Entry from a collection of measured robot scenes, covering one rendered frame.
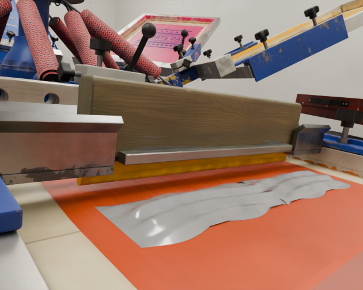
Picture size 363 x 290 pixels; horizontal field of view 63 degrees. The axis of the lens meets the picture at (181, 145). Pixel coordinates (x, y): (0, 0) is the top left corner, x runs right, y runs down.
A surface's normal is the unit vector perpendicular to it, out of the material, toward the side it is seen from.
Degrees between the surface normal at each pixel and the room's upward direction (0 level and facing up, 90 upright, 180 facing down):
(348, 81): 90
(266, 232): 0
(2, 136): 90
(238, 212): 42
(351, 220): 0
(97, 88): 90
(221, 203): 32
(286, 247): 0
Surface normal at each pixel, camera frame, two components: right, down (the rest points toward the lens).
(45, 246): 0.13, -0.97
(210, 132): 0.65, 0.23
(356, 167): -0.75, 0.03
